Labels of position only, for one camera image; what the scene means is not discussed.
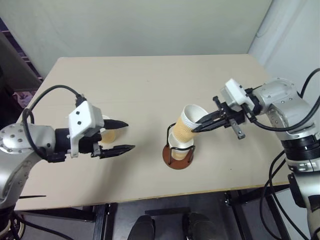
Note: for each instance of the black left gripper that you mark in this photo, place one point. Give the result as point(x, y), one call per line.
point(86, 145)

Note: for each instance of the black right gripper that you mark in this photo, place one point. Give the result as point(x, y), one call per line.
point(233, 116)

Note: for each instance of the tan ripple paper cup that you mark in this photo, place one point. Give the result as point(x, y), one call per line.
point(183, 130)
point(108, 137)

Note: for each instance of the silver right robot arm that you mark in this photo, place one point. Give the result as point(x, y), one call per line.
point(282, 92)

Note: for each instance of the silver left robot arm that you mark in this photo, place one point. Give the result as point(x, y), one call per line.
point(15, 140)

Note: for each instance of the white paper cup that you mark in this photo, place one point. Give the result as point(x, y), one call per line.
point(178, 146)

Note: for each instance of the brown board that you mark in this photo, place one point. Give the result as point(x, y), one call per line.
point(15, 70)

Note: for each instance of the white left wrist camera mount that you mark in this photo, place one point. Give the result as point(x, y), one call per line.
point(85, 117)

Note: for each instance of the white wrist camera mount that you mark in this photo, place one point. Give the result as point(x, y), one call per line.
point(235, 92)
point(85, 117)

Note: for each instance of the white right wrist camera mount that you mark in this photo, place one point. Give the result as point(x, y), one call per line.
point(235, 92)

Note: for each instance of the black metal table frame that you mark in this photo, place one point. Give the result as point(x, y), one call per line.
point(100, 220)

